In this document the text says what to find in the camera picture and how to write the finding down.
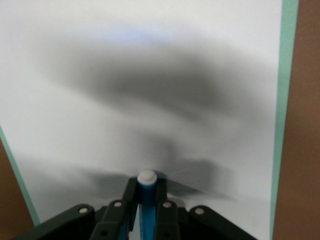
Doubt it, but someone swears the blue marker with white end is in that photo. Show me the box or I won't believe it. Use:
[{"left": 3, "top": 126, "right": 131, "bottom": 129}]
[{"left": 136, "top": 169, "right": 159, "bottom": 240}]

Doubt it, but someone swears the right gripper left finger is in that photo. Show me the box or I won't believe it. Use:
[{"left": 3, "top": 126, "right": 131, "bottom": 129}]
[{"left": 14, "top": 176, "right": 139, "bottom": 240}]

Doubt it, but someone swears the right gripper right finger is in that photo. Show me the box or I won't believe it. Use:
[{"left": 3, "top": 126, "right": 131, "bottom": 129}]
[{"left": 153, "top": 178, "right": 258, "bottom": 240}]

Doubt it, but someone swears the mint green clipboard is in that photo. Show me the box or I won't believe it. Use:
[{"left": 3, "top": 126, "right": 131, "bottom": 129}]
[{"left": 0, "top": 0, "right": 300, "bottom": 240}]

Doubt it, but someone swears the white paper sheet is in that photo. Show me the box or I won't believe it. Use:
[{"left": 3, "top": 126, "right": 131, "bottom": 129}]
[{"left": 0, "top": 0, "right": 284, "bottom": 240}]

